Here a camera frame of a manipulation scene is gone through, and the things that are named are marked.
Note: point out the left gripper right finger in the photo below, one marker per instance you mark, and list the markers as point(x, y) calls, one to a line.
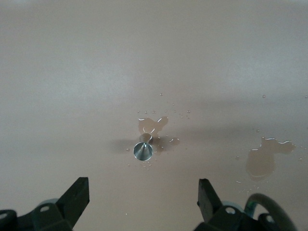
point(208, 202)

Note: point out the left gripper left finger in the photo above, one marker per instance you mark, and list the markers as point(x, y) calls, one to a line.
point(74, 199)

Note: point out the steel conical jigger cup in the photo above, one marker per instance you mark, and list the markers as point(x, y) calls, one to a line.
point(143, 151)

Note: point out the spilled liquid puddle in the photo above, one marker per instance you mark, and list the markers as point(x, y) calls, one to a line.
point(261, 163)
point(146, 124)

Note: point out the brown table mat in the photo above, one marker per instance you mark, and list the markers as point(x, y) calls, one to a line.
point(72, 72)

